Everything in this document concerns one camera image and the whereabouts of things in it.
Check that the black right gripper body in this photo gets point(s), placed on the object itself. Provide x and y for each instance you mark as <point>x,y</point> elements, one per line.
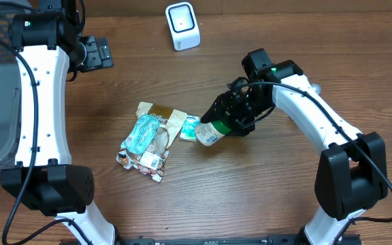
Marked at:
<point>245,111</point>

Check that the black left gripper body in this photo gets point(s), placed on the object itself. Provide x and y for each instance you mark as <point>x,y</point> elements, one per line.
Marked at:
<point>92,61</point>

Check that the green lid white jar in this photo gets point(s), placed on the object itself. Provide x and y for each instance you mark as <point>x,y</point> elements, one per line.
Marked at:
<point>211,132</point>

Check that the teal Kleenex tissue pack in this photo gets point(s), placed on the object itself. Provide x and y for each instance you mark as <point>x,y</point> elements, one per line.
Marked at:
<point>187,132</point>

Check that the yellow oil bottle silver cap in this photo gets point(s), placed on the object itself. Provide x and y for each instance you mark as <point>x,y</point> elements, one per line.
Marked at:
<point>316,88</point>

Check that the teal wet wipes pack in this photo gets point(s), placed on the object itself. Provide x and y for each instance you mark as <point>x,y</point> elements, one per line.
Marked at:
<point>142,134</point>

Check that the brown Pantree snack bag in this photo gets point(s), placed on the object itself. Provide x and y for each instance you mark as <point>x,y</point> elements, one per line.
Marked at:
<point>152,161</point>

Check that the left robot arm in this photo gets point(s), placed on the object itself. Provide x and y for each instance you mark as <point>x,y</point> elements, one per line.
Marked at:
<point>51,50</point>

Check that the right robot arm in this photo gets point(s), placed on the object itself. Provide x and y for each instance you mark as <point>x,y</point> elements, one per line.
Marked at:
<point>352,170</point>

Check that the white barcode scanner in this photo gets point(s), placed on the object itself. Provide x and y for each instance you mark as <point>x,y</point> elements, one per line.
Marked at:
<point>183,26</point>

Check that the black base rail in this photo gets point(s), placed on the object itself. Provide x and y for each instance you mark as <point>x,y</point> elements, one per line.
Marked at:
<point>216,241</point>

